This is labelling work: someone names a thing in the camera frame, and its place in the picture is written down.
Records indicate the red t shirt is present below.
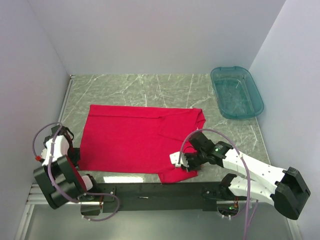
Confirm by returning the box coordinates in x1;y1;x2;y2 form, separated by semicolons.
78;104;206;183

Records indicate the teal plastic basin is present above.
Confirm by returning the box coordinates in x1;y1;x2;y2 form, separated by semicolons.
210;66;264;120

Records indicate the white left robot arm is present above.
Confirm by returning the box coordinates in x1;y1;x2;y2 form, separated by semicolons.
33;124;100;209

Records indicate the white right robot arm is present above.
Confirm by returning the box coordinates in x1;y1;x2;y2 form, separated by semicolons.
178;129;311;220

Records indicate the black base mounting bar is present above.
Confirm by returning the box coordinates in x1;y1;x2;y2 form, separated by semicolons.
79;181;251;217

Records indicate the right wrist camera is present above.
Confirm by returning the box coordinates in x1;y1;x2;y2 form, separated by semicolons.
169;152;189;168

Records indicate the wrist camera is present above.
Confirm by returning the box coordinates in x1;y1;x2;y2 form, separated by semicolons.
169;152;189;168
35;148;51;166

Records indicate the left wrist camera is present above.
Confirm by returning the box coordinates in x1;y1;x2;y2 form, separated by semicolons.
35;148;51;166

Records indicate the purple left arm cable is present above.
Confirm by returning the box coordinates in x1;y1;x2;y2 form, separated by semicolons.
32;121;121;223

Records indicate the aluminium frame rail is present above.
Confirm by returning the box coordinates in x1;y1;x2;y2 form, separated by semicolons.
25;184;49;205

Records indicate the left aluminium side rail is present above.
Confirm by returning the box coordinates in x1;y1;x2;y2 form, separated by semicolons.
58;74;75;122

